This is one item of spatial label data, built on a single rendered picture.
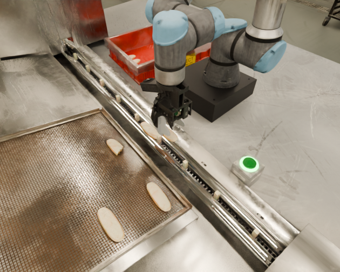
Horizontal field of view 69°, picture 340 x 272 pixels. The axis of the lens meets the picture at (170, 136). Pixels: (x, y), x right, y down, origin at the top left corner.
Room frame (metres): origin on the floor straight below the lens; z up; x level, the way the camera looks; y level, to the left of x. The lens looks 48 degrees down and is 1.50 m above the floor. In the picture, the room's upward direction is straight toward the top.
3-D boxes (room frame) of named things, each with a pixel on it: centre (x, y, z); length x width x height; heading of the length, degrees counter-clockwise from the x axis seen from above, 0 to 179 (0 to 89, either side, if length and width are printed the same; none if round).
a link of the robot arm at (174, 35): (0.53, 0.00, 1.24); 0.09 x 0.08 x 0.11; 132
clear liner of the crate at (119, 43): (1.18, 0.04, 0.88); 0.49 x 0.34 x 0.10; 125
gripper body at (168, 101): (0.52, 0.00, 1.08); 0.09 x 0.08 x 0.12; 42
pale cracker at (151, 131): (0.62, 0.07, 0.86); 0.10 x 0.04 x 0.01; 38
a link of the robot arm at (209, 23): (0.61, -0.06, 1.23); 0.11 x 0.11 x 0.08; 42
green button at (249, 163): (0.44, -0.24, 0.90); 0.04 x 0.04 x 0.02
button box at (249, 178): (0.44, -0.24, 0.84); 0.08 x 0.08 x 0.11; 38
